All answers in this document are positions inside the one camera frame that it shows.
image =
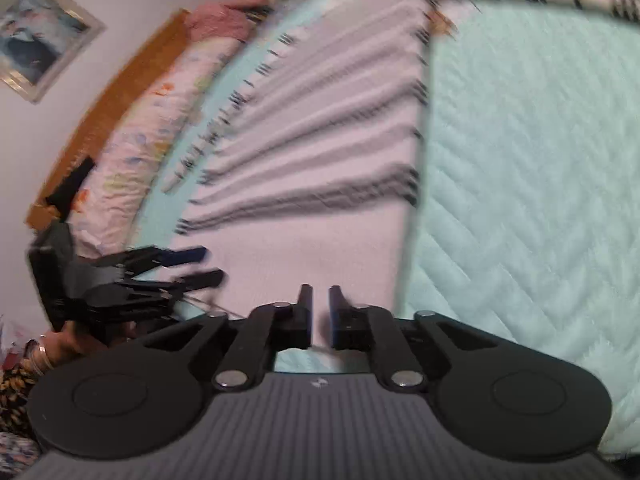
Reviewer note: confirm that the pink cloth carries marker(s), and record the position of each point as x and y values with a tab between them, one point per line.
220	20

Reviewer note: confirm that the person's left hand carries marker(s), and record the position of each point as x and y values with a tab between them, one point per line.
80	347

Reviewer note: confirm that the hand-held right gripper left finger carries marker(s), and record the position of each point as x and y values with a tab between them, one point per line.
305	310

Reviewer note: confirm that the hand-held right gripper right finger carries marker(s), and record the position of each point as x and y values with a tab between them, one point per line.
335	315

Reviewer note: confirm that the bee print quilted blanket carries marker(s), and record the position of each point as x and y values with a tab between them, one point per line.
525	185

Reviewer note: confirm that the floral pillow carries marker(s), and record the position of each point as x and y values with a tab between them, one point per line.
145	145

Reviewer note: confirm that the wooden headboard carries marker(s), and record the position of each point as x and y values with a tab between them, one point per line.
115	95

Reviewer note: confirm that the framed wall picture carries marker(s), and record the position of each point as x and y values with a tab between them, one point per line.
40	35

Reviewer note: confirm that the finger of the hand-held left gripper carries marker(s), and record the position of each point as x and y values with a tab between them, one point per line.
200	280
185	255

